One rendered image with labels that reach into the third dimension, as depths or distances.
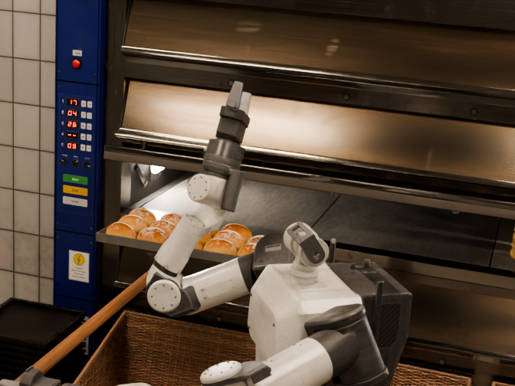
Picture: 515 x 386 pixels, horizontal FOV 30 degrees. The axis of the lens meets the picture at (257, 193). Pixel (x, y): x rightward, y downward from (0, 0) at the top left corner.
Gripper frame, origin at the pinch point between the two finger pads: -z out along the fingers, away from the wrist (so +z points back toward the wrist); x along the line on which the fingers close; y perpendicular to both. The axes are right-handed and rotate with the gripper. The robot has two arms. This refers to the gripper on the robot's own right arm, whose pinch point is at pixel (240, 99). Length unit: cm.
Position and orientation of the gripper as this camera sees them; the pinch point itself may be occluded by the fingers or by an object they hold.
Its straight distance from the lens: 224.3
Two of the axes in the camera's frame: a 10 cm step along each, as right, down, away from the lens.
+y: -9.5, -2.5, 1.9
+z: -2.7, 9.6, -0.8
